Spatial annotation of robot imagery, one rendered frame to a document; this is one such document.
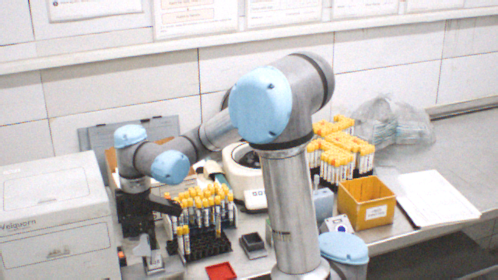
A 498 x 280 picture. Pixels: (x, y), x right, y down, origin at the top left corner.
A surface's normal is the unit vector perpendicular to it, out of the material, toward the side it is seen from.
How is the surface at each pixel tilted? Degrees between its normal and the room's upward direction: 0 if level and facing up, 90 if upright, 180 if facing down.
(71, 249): 90
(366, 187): 90
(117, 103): 90
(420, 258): 0
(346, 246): 7
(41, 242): 90
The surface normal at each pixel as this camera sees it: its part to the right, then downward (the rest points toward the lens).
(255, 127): -0.64, 0.23
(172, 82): 0.36, 0.40
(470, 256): -0.02, -0.90
